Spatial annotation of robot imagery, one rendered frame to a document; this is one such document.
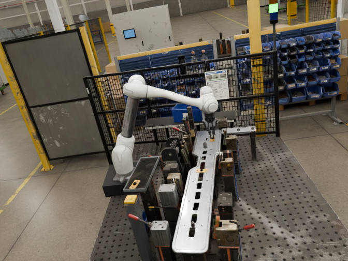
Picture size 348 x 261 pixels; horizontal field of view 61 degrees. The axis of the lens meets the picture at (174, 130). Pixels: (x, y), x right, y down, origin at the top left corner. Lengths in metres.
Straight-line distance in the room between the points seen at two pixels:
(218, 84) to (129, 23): 6.33
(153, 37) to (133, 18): 0.75
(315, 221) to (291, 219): 0.14
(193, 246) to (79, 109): 3.31
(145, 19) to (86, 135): 4.99
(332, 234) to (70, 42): 3.61
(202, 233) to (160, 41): 7.66
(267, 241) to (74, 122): 3.39
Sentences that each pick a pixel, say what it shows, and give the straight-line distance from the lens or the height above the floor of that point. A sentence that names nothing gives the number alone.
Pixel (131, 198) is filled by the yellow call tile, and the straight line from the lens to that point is 1.69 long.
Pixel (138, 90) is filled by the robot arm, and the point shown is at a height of 1.54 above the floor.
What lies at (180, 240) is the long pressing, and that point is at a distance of 1.60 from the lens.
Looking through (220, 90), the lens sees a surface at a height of 1.24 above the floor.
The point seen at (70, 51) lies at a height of 1.73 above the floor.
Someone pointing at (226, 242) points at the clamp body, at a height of 0.98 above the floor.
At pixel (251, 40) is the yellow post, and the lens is 2.81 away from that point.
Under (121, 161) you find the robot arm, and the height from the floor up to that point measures 0.99.
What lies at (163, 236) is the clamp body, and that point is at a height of 1.01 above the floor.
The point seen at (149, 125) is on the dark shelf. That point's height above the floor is 1.03.
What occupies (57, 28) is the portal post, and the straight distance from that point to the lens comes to 6.46.
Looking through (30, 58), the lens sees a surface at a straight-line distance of 4.54.
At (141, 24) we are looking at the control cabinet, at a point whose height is 1.61.
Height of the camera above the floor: 2.12
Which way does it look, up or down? 24 degrees down
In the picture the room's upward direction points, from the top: 11 degrees counter-clockwise
